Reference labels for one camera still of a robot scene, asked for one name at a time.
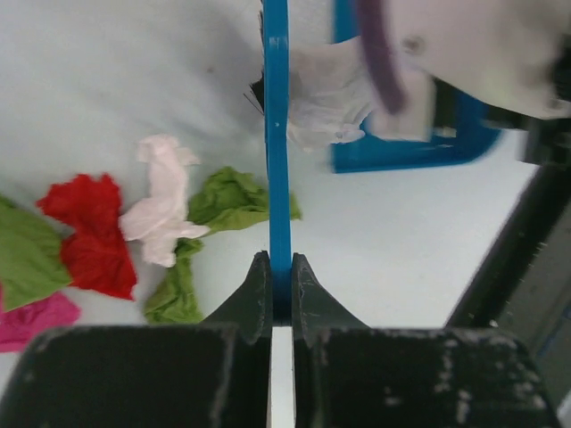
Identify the blue plastic dustpan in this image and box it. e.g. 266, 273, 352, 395
331, 1, 500, 173

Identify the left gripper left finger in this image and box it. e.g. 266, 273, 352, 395
1, 251, 273, 427

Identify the blue hand brush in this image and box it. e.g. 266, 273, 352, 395
261, 1, 293, 326

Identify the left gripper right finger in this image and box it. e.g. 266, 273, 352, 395
292, 254, 559, 427

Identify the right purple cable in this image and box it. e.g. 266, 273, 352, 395
355, 0, 410, 115

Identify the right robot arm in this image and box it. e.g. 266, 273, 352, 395
383, 1, 570, 165

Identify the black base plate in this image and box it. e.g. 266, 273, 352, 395
446, 166, 570, 407

